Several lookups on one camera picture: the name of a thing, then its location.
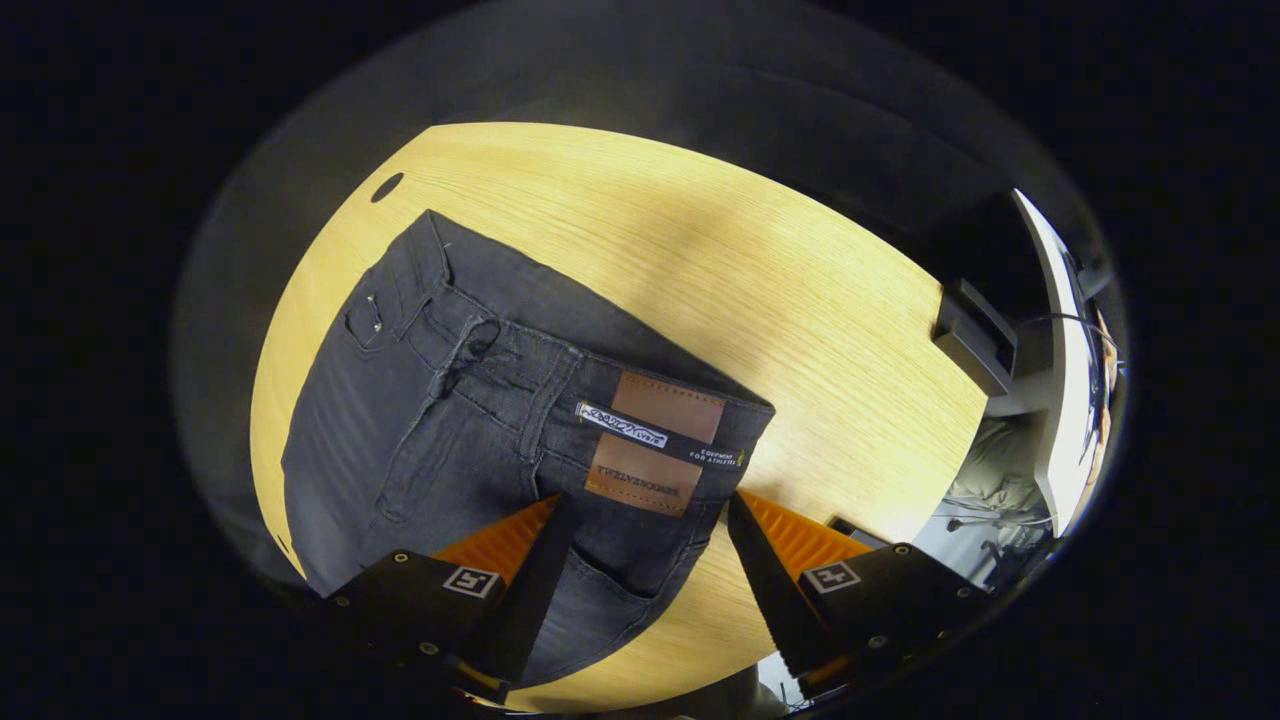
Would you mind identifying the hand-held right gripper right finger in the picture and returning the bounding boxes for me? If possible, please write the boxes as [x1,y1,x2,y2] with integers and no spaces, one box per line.
[727,490,991,701]

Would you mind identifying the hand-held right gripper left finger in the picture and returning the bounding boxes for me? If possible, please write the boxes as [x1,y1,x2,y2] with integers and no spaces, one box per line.
[320,492,579,701]

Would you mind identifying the dark grey jeans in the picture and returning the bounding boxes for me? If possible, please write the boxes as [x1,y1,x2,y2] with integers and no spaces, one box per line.
[282,210,776,691]

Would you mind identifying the office chair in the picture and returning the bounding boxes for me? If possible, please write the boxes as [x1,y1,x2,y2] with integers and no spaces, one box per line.
[945,505,1051,571]

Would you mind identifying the black box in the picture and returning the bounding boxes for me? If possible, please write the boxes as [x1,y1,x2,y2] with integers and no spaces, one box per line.
[932,278,1019,397]

